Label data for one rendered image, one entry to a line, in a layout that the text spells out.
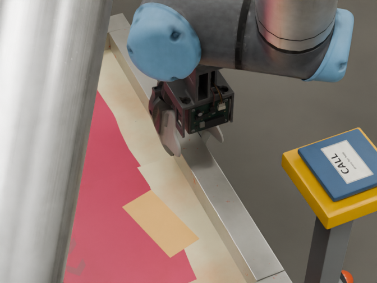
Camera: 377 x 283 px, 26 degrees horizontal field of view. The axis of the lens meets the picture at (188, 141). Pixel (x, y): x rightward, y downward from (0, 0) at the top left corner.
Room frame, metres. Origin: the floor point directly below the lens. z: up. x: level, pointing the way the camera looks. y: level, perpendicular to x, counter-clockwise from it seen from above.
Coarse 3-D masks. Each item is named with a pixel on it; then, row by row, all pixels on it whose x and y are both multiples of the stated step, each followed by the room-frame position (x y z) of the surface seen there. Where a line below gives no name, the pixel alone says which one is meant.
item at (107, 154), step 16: (96, 96) 0.90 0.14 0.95; (96, 112) 0.86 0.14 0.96; (112, 112) 0.86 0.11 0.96; (96, 128) 0.83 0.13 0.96; (112, 128) 0.83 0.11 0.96; (96, 144) 0.80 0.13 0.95; (112, 144) 0.80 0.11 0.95; (96, 160) 0.77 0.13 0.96; (112, 160) 0.77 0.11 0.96; (128, 160) 0.77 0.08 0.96; (96, 176) 0.74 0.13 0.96
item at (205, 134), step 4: (212, 128) 0.77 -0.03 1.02; (216, 128) 0.76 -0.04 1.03; (200, 132) 0.79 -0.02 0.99; (204, 132) 0.78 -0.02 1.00; (208, 132) 0.79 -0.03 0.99; (212, 132) 0.77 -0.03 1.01; (216, 132) 0.76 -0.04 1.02; (220, 132) 0.75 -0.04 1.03; (200, 136) 0.78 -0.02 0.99; (204, 136) 0.78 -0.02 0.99; (208, 136) 0.79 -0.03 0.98; (216, 136) 0.76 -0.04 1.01; (220, 136) 0.75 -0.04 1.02; (204, 140) 0.78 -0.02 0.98; (220, 140) 0.75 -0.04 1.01
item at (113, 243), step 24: (96, 192) 0.71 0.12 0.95; (120, 192) 0.71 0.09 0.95; (144, 192) 0.71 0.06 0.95; (96, 216) 0.67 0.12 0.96; (120, 216) 0.67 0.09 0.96; (96, 240) 0.63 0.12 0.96; (120, 240) 0.63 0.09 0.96; (144, 240) 0.63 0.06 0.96; (96, 264) 0.59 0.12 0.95; (120, 264) 0.59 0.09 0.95; (144, 264) 0.59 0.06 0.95; (168, 264) 0.59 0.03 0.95
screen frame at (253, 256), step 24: (120, 24) 1.03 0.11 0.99; (120, 48) 0.97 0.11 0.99; (144, 96) 0.87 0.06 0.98; (192, 144) 0.77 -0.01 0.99; (192, 168) 0.72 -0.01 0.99; (216, 168) 0.72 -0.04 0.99; (216, 192) 0.68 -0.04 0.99; (216, 216) 0.65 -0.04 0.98; (240, 216) 0.64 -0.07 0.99; (240, 240) 0.60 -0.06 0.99; (264, 240) 0.60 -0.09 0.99; (240, 264) 0.58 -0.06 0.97; (264, 264) 0.57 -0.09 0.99
